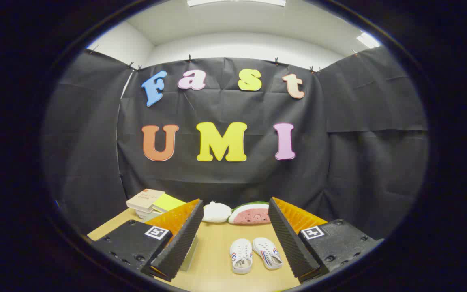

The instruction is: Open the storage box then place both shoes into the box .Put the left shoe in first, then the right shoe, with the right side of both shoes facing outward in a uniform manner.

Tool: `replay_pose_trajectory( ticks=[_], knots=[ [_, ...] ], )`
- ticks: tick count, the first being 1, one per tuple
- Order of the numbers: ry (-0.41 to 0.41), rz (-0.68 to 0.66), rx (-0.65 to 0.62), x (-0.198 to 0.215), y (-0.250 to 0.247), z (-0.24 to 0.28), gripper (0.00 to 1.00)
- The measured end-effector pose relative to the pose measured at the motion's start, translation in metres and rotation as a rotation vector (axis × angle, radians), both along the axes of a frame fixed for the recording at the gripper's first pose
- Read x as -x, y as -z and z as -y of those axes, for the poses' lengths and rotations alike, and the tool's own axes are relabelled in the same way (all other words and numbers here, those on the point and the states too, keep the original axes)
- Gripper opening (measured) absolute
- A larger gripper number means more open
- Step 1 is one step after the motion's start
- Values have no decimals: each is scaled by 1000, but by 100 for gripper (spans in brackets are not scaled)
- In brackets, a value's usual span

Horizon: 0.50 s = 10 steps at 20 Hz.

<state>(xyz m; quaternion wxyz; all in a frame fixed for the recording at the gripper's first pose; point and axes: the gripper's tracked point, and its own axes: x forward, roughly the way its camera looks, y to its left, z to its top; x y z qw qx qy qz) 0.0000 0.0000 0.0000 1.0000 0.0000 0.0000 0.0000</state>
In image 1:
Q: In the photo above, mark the white striped canvas shoe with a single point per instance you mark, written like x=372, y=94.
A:
x=241, y=252
x=266, y=252

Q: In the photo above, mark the stack of pale books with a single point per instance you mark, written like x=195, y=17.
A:
x=147, y=215

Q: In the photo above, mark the white plush toy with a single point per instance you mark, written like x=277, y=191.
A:
x=216, y=211

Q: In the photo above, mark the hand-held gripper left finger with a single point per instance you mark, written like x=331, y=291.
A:
x=185, y=239

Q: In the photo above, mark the beige book with orange label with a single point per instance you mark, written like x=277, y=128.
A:
x=144, y=198

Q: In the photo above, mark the beige fabric storage box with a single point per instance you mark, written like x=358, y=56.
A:
x=189, y=255

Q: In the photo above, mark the yellow book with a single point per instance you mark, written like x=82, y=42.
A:
x=168, y=202

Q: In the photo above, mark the small ceiling light panel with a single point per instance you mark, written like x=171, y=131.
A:
x=368, y=39

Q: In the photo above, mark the long ceiling light panel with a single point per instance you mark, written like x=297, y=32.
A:
x=236, y=2

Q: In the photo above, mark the watermelon slice plush toy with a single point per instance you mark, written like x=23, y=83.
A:
x=249, y=215

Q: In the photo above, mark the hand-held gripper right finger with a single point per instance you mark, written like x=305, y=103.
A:
x=288, y=239

